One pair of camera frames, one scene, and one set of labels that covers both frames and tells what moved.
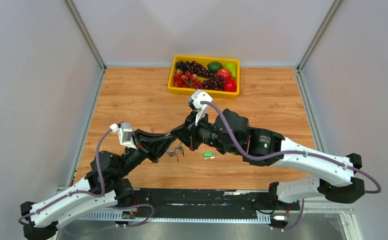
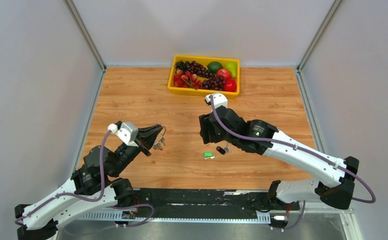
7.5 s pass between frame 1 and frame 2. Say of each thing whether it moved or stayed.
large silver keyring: moved
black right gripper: moved
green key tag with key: stayed
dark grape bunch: stayed
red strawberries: stayed
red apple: stayed
